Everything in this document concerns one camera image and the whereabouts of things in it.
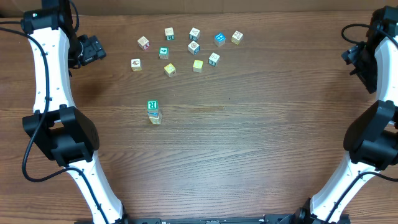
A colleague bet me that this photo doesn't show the green R block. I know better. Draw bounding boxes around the green R block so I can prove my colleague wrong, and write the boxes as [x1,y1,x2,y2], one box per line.
[147,100,159,113]

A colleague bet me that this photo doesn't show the yellow top tilted block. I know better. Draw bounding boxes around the yellow top tilted block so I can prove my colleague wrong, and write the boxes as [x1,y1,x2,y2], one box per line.
[164,63,177,77]

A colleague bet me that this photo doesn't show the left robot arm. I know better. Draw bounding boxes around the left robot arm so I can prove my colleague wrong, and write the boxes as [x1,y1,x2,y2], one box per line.
[21,0,129,223]

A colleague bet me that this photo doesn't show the wooden block yellow side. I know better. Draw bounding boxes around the wooden block yellow side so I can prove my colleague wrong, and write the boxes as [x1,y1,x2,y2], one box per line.
[231,30,243,45]

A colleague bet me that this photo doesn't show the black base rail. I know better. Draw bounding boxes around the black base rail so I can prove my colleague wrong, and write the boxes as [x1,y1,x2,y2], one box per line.
[114,214,295,224]

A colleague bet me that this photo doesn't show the wooden block blue D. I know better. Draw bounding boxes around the wooden block blue D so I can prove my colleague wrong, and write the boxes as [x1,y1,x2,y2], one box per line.
[188,40,200,55]

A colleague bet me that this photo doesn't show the wooden block red side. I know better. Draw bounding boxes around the wooden block red side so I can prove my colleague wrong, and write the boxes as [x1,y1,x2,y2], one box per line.
[137,36,150,50]

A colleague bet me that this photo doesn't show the blue X block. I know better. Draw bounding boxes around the blue X block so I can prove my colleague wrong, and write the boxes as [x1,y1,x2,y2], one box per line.
[147,111,161,118]

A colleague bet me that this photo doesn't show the wooden block animal picture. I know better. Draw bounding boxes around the wooden block animal picture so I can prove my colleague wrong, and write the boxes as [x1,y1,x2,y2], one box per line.
[131,58,142,72]

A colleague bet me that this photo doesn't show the cardboard backdrop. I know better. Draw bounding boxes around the cardboard backdrop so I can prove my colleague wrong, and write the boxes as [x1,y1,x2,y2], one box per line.
[0,0,398,19]

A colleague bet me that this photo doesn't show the plain wooden block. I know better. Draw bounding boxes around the plain wooden block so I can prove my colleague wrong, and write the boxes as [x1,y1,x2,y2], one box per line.
[149,115,162,122]

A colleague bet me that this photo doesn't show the wooden block green E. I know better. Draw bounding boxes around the wooden block green E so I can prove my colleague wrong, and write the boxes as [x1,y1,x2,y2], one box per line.
[164,27,175,40]

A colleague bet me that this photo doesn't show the green 4 block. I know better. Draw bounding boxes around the green 4 block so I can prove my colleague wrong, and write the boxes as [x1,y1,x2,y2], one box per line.
[159,47,169,60]

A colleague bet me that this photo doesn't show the wooden block teal side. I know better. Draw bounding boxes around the wooden block teal side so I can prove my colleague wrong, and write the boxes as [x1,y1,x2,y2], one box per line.
[189,27,200,42]

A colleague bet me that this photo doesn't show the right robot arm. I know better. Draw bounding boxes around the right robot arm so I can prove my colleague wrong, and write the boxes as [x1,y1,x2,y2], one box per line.
[281,6,397,223]

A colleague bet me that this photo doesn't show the wooden block green side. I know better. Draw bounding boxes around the wooden block green side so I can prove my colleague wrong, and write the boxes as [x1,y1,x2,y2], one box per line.
[208,52,220,67]

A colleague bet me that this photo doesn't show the blue H block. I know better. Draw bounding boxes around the blue H block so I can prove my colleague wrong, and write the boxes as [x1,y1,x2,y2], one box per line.
[214,33,226,47]

